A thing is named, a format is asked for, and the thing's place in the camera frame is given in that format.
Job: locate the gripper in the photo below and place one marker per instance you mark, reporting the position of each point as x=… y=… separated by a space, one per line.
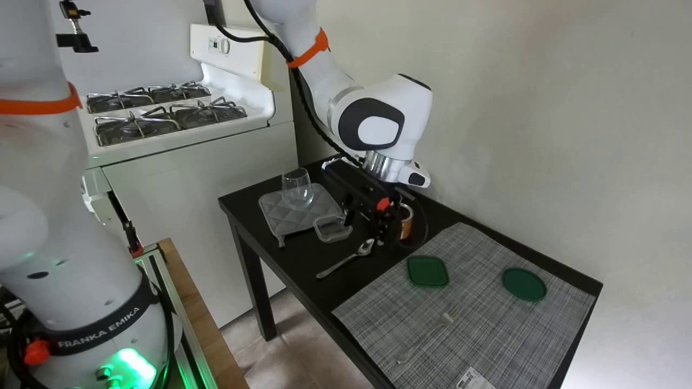
x=363 y=190

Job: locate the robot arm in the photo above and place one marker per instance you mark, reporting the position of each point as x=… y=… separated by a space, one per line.
x=70 y=254

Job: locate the silver metal spoon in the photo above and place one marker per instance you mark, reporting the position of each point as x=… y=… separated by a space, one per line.
x=346 y=260

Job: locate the small clear plastic container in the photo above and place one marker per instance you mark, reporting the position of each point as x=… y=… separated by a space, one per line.
x=332 y=229

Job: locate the brown cup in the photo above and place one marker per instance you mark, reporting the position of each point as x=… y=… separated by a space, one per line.
x=406 y=221

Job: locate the green rectangular lid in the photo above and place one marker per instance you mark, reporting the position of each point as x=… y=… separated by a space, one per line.
x=427 y=271

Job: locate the clear drinking glass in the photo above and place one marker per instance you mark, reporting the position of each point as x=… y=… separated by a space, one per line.
x=297 y=190

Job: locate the grey quilted pot holder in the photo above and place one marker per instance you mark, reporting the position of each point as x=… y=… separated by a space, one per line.
x=281 y=217

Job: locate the clear plastic fork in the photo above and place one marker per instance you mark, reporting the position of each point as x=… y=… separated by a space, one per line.
x=432 y=330

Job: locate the grey woven placemat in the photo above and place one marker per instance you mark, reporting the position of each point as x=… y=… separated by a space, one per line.
x=486 y=335

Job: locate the green round lid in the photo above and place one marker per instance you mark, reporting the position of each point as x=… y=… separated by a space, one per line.
x=524 y=284

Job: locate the white gas stove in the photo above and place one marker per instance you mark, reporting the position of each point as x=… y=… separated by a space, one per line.
x=205 y=178

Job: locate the white paper label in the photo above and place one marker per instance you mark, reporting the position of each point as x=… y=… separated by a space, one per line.
x=474 y=379

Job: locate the stove burner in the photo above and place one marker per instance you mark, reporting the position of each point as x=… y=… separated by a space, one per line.
x=135 y=128
x=211 y=112
x=178 y=92
x=120 y=100

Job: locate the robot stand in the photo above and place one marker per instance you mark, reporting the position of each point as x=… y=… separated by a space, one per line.
x=201 y=324

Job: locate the black clamp with red tip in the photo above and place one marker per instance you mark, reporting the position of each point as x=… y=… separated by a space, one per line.
x=130 y=237

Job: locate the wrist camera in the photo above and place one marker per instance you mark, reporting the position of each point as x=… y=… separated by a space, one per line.
x=334 y=168

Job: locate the camera on mount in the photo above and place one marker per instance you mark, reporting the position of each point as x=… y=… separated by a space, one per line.
x=77 y=38

